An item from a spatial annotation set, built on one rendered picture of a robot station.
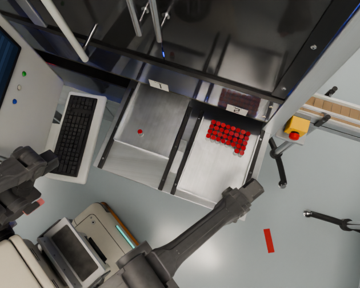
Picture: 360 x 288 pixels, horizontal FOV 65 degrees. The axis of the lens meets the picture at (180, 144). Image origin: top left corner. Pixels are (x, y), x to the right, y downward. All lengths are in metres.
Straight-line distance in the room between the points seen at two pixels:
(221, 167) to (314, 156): 1.21
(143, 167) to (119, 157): 0.12
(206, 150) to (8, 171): 0.77
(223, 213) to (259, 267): 1.46
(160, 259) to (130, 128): 0.83
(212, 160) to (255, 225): 1.00
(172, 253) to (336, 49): 0.58
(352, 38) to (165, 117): 0.82
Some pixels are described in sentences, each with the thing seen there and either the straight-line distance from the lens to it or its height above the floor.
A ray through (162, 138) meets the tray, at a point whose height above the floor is 0.88.
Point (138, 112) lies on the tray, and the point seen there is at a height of 0.88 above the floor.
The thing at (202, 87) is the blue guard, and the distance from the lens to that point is 1.08.
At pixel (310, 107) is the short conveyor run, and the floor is 0.97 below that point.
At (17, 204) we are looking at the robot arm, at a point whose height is 1.26.
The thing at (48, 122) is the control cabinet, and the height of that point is 0.84.
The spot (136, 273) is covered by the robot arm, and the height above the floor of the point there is 1.56.
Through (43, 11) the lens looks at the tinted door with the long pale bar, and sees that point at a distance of 1.16.
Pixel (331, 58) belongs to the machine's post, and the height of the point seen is 1.48.
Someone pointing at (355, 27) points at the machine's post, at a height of 1.59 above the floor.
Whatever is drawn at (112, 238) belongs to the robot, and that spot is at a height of 0.28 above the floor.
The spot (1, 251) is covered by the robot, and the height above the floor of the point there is 1.34.
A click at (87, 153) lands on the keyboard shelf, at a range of 1.41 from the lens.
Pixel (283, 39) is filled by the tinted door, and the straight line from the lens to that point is 0.77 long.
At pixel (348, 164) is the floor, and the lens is 2.43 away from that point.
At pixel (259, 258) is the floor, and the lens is 2.16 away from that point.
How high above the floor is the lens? 2.09
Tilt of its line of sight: 75 degrees down
